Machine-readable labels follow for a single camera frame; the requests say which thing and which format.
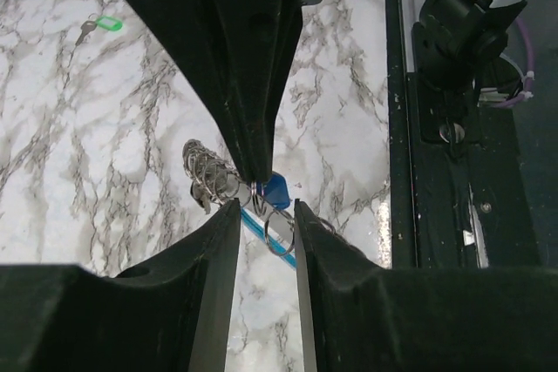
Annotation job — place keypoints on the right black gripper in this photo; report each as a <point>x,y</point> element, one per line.
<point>255,41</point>

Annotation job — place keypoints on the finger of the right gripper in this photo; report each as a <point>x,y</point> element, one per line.
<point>191,33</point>

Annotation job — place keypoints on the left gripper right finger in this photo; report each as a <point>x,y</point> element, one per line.
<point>357,316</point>

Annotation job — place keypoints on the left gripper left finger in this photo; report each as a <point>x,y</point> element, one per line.
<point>168,313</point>

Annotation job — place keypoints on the grey blue spiral keyring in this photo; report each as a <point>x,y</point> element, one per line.
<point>215,181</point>

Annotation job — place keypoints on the blue tagged key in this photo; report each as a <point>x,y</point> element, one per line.
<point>275,191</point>

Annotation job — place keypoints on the green tagged key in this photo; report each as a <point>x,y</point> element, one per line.
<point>101,22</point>

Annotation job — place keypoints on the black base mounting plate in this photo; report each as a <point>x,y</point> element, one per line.
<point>474,171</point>

